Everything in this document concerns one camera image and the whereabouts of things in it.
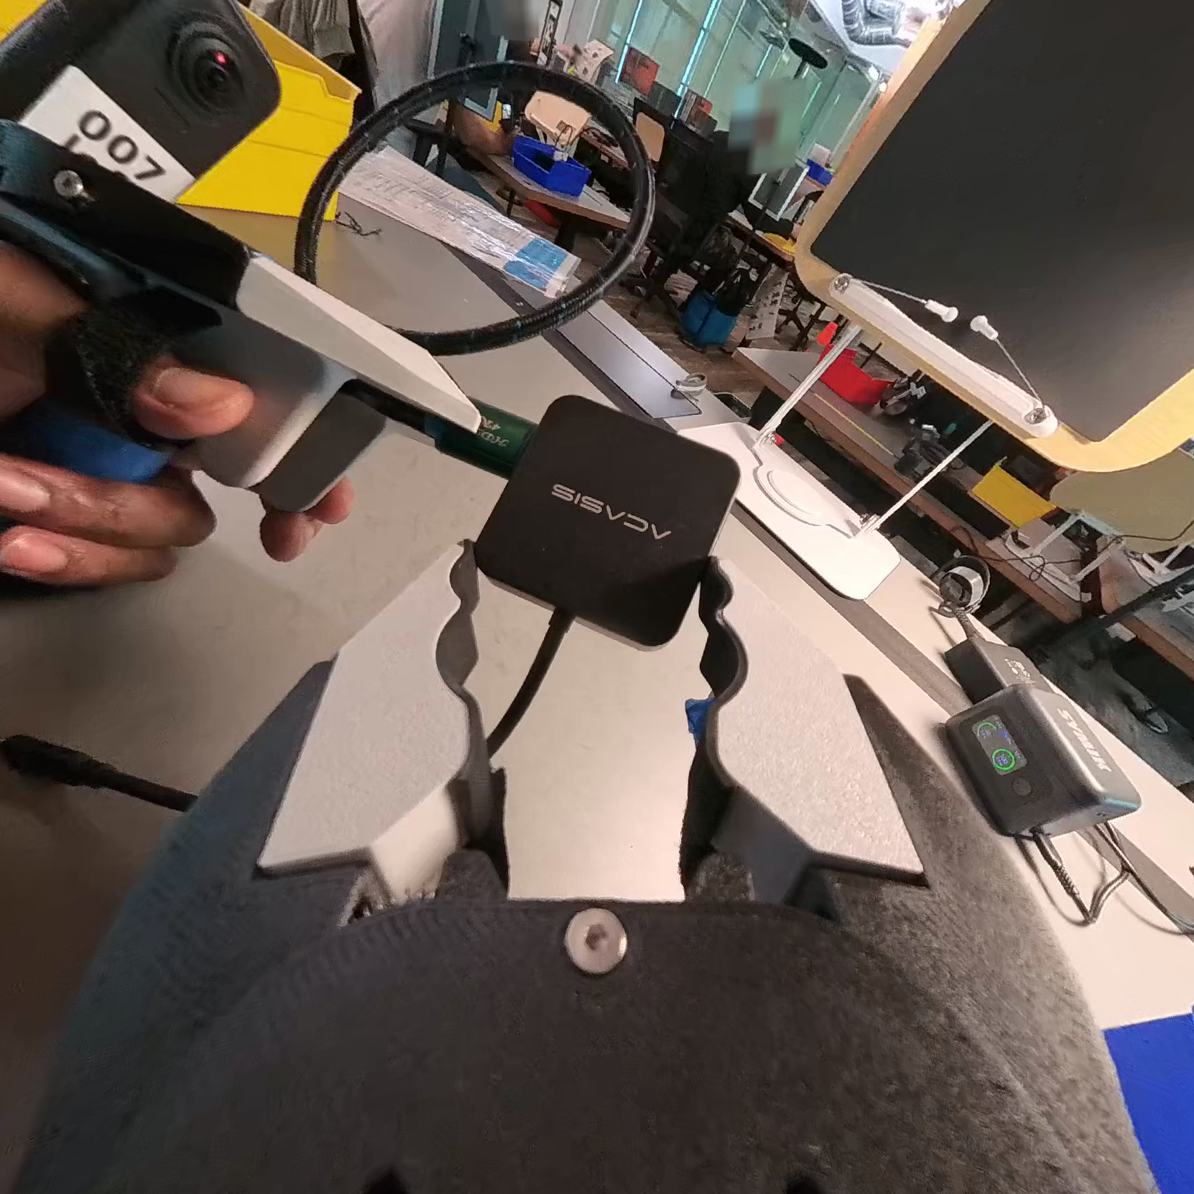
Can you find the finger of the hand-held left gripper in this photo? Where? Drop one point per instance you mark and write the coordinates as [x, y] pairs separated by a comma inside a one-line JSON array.
[[299, 438], [354, 345]]

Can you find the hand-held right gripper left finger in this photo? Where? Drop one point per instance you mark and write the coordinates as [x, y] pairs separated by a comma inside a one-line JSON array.
[[372, 745]]

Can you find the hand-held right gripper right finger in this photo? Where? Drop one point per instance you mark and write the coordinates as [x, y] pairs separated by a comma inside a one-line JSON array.
[[810, 763]]

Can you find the yellow plastic bin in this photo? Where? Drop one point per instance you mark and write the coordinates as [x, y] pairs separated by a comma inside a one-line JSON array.
[[280, 158], [1011, 494]]

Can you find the person's left hand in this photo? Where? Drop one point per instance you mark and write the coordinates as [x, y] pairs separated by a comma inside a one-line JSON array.
[[95, 522]]

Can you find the white paper sheet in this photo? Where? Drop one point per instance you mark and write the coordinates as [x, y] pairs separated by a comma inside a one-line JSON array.
[[430, 209]]

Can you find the black flat power adapter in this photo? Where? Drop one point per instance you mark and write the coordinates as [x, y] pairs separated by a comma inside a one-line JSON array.
[[989, 667]]

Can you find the small blue plastic bin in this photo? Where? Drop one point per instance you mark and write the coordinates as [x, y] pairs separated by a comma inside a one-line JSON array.
[[551, 173]]

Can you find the grey power bank with display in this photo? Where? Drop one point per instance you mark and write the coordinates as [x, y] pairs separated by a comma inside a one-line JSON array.
[[1073, 784]]

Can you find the dark flat desk panel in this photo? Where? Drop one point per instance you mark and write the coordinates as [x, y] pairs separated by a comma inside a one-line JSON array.
[[634, 364]]

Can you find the blue bag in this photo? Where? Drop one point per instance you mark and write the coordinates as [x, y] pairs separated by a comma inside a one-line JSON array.
[[710, 317]]

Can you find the red plastic bin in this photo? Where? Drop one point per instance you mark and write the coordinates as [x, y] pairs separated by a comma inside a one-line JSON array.
[[854, 382]]

